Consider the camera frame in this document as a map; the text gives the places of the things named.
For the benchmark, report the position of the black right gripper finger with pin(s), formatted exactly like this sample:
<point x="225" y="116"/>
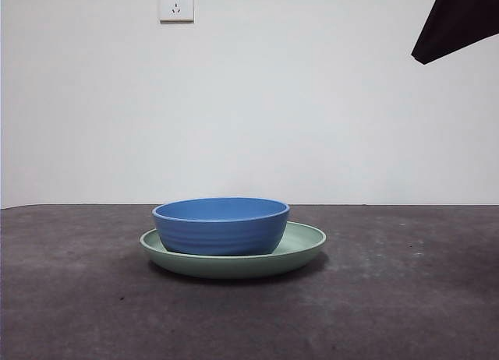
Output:
<point x="460" y="21"/>

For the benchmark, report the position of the blue bowl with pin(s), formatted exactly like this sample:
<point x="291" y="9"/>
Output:
<point x="222" y="231"/>

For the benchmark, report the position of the green plate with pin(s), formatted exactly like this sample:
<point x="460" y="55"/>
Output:
<point x="234" y="266"/>

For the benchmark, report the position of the white wall socket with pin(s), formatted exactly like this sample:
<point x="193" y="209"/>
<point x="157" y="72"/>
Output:
<point x="177" y="5"/>

